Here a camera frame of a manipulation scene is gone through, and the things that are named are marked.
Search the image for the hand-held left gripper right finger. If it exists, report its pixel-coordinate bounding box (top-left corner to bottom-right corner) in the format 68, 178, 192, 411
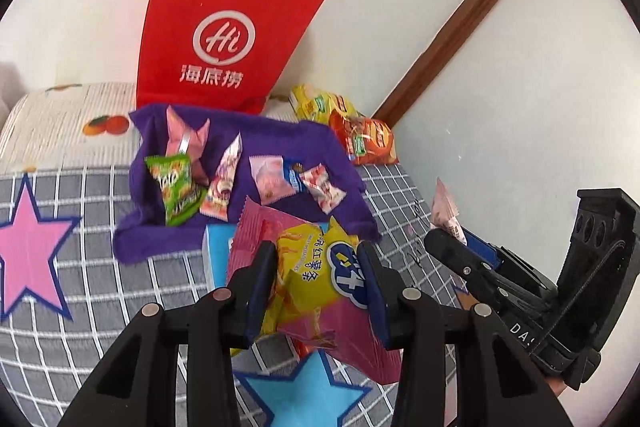
356, 240, 573, 427

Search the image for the orange chip bag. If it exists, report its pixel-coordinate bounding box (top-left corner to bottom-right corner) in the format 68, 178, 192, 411
327, 114, 401, 166

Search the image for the purple towel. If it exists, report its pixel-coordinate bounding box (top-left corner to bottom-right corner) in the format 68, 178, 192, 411
112, 103, 384, 266

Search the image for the pink twisted candy wrapper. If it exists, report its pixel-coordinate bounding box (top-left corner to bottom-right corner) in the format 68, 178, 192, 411
165, 105, 212, 185

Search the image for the yellow chip bag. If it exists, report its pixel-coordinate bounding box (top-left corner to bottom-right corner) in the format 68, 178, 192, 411
289, 84, 360, 126

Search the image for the pink packet with white circle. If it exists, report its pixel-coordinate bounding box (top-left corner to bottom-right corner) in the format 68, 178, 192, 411
248, 154, 297, 206

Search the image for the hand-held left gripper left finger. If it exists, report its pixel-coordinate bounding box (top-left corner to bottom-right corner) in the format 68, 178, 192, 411
57, 241, 278, 427

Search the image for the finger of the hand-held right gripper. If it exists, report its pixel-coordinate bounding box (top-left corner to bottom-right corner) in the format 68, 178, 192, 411
461, 231, 557, 296
424, 228, 507, 309

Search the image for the brown wooden door frame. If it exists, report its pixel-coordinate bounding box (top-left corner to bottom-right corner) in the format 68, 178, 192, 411
371, 0, 555, 131

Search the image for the white fruit print pillow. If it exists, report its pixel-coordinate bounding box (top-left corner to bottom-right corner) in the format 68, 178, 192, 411
0, 82, 147, 174

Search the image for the small blue cookie packet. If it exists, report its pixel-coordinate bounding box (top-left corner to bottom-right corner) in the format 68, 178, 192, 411
281, 161, 307, 194

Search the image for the pink yellow snack packet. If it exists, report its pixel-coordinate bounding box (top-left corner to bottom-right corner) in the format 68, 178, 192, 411
226, 196, 407, 386

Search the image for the red paper bag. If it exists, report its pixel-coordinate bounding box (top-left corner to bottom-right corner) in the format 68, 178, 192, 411
135, 0, 332, 116

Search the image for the pale pink printed packet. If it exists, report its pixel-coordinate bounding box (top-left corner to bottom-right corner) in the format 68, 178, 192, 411
430, 177, 465, 240

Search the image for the green snack packet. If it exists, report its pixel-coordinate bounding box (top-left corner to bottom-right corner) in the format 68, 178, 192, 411
144, 153, 209, 228

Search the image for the small white colourful snack packet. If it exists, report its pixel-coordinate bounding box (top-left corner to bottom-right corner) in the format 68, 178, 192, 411
199, 132, 244, 223

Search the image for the grey checked star bedsheet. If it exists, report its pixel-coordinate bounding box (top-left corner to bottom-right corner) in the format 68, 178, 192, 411
0, 156, 483, 427

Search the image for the white red lychee snack packet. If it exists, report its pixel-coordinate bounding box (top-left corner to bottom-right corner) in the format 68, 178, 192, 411
299, 163, 348, 215

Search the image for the blue tissue pack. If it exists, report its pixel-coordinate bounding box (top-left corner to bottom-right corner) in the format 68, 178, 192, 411
201, 223, 240, 294

